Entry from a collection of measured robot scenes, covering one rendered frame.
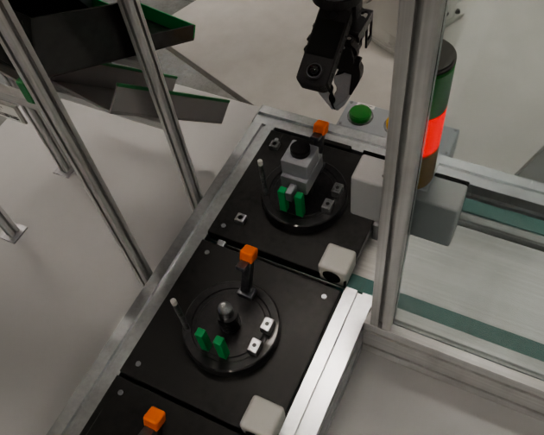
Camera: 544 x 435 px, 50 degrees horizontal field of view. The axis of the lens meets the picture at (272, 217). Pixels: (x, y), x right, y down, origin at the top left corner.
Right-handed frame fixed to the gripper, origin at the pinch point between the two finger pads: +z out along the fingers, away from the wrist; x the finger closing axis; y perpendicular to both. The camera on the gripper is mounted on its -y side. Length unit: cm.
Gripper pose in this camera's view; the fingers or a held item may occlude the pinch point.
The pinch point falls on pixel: (333, 105)
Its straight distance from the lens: 97.0
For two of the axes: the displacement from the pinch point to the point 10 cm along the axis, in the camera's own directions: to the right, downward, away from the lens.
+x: -9.0, -3.0, 3.3
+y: 4.3, -7.5, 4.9
